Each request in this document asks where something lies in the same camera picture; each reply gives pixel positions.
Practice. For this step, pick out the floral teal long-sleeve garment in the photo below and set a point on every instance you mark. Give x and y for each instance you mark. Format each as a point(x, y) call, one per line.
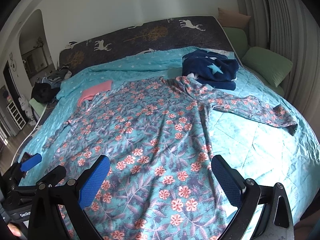
point(160, 137)

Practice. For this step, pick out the green cushion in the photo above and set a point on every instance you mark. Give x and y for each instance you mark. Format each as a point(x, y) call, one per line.
point(238, 40)

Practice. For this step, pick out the grey striped clothes pile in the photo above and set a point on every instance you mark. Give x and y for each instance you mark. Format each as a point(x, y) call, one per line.
point(55, 78)

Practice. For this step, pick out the person's left hand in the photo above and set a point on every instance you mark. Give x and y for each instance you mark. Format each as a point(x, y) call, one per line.
point(14, 230)

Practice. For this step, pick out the black clothes pile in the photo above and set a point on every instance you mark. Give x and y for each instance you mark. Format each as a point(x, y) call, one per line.
point(44, 93)

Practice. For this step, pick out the white small rack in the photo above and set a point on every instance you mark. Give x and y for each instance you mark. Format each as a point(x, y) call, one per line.
point(16, 115)

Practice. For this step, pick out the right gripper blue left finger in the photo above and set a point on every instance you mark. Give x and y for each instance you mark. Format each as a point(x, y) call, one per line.
point(45, 220)

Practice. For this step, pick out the grey pleated curtain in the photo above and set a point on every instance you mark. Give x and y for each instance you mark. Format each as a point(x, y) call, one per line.
point(294, 35)

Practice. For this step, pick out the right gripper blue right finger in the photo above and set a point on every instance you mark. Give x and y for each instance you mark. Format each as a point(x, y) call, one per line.
point(275, 220)

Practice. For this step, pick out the pink folded cloth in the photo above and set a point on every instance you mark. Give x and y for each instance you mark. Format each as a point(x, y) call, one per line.
point(89, 93)

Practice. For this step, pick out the navy star fleece blanket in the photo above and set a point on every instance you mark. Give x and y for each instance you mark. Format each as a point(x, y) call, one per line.
point(210, 68)

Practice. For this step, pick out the pink pillow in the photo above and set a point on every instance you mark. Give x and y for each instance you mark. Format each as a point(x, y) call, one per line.
point(232, 19)

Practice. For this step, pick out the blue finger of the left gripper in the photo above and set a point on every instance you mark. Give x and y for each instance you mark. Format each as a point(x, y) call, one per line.
point(53, 177)
point(31, 162)

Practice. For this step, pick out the smartphone on bed edge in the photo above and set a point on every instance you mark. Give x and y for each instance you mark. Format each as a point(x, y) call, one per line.
point(25, 157)

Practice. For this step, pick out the green pillow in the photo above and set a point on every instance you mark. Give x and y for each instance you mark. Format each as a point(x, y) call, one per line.
point(270, 65)

